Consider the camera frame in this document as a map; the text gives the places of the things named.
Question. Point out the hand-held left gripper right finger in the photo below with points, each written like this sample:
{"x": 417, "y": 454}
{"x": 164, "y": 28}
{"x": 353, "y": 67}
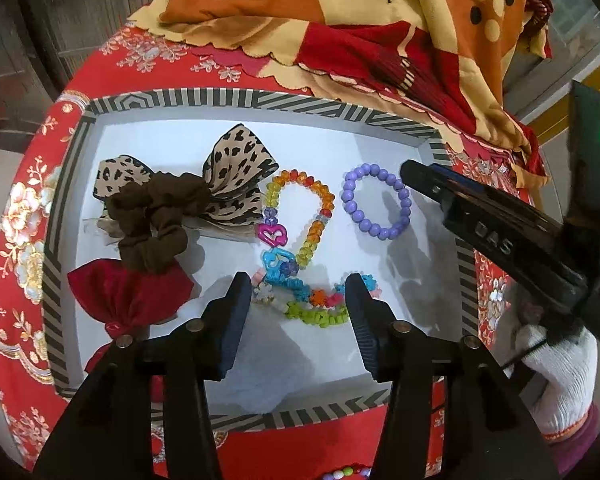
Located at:
{"x": 356, "y": 322}

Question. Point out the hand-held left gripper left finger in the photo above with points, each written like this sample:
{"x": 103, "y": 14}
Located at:
{"x": 235, "y": 327}

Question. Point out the yellow door frame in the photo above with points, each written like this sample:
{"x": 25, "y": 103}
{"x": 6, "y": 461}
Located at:
{"x": 597, "y": 67}

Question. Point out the person's right forearm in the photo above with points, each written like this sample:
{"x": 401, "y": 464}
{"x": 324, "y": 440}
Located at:
{"x": 587, "y": 440}

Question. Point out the person's right hand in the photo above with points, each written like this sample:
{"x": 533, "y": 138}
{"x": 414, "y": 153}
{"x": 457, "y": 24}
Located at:
{"x": 562, "y": 385}

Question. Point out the brown scrunchie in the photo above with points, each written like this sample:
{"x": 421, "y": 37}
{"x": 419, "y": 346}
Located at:
{"x": 150, "y": 255}

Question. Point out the leopard print bow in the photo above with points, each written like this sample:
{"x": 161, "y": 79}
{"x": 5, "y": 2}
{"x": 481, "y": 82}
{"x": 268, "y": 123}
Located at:
{"x": 235, "y": 160}

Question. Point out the red floral tablecloth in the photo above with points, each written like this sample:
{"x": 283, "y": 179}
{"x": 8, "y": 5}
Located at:
{"x": 25, "y": 210}

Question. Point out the striped cardboard box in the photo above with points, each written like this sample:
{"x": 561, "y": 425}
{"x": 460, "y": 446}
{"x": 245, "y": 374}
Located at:
{"x": 155, "y": 140}

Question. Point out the red velvet bow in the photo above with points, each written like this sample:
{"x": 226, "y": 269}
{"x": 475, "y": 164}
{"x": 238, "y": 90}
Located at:
{"x": 130, "y": 290}

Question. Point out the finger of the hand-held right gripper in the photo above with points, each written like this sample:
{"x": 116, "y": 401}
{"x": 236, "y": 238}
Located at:
{"x": 505, "y": 250}
{"x": 480, "y": 187}

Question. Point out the grey panelled door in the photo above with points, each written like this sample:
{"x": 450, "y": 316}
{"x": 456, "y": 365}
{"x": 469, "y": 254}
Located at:
{"x": 80, "y": 0}

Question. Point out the orange patterned blanket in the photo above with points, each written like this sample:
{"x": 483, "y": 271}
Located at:
{"x": 330, "y": 25}

